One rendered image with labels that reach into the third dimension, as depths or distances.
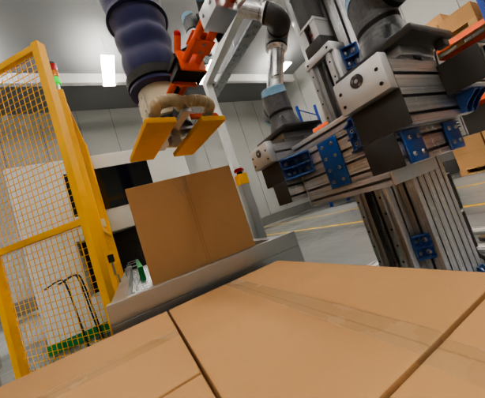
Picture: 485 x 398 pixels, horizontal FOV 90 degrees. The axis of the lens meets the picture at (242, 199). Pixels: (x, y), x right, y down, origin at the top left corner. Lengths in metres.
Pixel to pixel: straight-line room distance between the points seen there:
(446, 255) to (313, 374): 0.87
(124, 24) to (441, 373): 1.21
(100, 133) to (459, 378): 10.64
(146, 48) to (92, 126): 9.77
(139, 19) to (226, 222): 0.81
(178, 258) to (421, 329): 0.73
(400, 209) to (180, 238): 0.81
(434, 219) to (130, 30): 1.28
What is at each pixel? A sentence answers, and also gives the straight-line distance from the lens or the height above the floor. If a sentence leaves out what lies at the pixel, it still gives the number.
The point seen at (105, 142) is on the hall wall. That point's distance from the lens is 10.53.
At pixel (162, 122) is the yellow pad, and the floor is 1.09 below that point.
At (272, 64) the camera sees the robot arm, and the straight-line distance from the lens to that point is 1.46.
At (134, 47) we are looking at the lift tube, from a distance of 1.11.
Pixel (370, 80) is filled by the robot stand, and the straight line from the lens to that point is 0.71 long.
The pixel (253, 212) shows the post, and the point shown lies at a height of 0.74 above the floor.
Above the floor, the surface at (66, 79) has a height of 6.00.
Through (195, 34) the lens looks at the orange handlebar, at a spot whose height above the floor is 1.21.
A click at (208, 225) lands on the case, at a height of 0.74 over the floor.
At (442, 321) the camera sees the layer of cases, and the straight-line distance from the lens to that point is 0.39.
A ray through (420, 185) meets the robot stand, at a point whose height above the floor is 0.64.
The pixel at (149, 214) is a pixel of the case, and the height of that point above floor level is 0.84.
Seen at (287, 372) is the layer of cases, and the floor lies 0.54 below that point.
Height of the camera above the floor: 0.73
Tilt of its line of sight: 4 degrees up
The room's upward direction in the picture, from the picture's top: 18 degrees counter-clockwise
